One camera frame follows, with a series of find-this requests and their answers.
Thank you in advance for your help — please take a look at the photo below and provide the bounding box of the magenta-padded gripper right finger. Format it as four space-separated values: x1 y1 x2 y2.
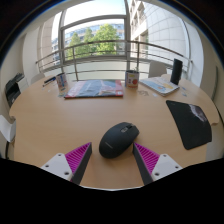
132 141 184 186

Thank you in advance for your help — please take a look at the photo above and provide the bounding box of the dark pen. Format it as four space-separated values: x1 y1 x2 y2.
42 76 57 87

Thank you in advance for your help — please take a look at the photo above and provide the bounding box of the tall black cylinder bottle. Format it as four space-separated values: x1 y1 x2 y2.
170 58 184 86

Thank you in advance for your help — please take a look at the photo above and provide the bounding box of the black computer mouse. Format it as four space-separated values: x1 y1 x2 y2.
98 121 140 159

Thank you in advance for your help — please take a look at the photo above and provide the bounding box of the metal balcony railing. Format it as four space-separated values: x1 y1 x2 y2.
35 39 194 83

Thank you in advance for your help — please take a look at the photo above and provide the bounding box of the red magazine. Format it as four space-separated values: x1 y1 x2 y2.
63 79 125 99

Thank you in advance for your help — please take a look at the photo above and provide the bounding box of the black printer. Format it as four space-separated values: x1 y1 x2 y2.
4 72 25 108

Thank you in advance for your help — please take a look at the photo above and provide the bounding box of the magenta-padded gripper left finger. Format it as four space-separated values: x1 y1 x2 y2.
40 142 93 186

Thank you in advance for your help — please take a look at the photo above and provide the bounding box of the light blue magazine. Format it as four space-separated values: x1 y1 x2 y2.
139 76 180 98

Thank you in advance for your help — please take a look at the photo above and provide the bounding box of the red white plant mug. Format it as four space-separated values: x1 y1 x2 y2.
124 70 140 89

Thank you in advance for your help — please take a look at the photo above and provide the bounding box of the black mouse pad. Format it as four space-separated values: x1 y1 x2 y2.
165 99 213 151

